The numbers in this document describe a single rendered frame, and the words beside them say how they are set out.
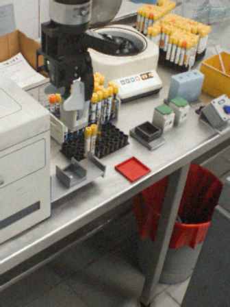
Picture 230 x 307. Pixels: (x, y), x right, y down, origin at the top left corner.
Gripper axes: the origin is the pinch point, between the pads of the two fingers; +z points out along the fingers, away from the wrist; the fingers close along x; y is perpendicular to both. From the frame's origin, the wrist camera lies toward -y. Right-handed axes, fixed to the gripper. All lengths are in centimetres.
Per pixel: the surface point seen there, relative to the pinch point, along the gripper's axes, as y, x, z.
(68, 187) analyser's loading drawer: 2.7, 2.2, 20.6
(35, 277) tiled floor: -10, -34, 112
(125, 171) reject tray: -14.9, 3.1, 24.5
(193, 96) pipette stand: -53, -8, 22
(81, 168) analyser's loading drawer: -2.0, 0.9, 18.3
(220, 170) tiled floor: -129, -32, 112
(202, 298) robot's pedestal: -25, 31, 59
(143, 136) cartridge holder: -26.5, -3.1, 22.2
